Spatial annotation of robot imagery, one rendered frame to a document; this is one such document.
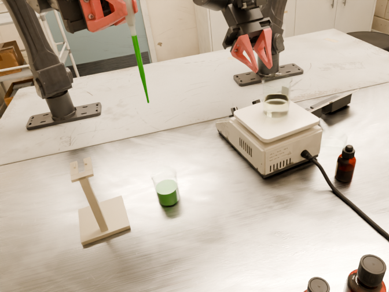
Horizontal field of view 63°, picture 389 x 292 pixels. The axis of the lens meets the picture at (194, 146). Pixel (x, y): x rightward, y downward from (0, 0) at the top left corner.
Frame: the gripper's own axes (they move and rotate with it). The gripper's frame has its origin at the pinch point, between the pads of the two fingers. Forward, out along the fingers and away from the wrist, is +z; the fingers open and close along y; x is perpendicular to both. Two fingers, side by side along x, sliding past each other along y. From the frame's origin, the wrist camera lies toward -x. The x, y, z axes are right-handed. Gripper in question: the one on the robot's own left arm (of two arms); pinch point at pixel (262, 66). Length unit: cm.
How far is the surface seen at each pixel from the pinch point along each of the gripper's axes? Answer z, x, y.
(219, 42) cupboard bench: -115, 184, 86
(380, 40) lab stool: -28, 76, 121
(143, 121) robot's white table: -3.0, 19.7, -25.9
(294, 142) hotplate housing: 18.8, -7.4, -5.4
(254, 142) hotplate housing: 16.1, -5.4, -11.5
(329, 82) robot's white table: 4.0, 14.0, 25.1
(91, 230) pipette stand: 20.1, -1.4, -42.9
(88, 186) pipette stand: 14.7, -9.7, -40.5
